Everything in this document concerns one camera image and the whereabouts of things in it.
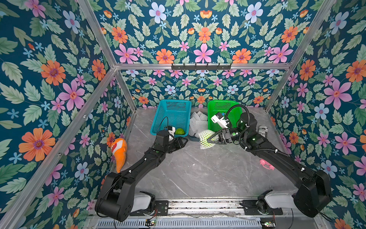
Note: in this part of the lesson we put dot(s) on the striped drink can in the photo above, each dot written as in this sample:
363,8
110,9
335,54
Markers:
263,131

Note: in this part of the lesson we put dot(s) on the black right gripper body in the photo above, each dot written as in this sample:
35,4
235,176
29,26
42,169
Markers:
222,136

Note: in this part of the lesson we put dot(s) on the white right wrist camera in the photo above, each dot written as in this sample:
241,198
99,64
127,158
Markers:
220,120

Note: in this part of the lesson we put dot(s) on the white foam net sleeve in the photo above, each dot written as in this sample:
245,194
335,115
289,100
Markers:
204,136

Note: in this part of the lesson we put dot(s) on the teal plastic basket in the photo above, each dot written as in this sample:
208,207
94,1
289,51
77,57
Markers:
172,112

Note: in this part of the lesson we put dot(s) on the grey bin of nets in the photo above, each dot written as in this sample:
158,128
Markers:
193,138

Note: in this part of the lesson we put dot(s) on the black hook rail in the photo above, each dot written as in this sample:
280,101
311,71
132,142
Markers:
194,67

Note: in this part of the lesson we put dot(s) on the pile of white foam nets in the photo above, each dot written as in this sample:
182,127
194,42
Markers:
198,124

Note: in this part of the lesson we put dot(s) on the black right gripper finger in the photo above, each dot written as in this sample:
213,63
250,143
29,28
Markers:
216,142
217,136

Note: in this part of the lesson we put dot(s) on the green custard apple at edge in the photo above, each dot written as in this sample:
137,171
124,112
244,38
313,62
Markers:
179,131

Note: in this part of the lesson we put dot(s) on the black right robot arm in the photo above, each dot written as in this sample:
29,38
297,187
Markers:
239,125

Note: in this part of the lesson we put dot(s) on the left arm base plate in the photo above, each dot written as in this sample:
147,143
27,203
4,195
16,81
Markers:
158,208

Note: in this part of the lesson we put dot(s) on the bright green plastic basket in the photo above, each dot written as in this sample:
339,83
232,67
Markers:
222,107

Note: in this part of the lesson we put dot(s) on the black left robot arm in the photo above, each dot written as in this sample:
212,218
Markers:
117,198

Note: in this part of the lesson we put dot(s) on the orange clownfish toy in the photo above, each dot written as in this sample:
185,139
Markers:
119,148

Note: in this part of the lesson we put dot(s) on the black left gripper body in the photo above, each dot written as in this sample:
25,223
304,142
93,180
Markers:
175,145

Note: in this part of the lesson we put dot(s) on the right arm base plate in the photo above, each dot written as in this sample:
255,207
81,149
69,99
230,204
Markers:
259,207

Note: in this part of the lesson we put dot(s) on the pink alarm clock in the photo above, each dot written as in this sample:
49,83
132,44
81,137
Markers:
266,164

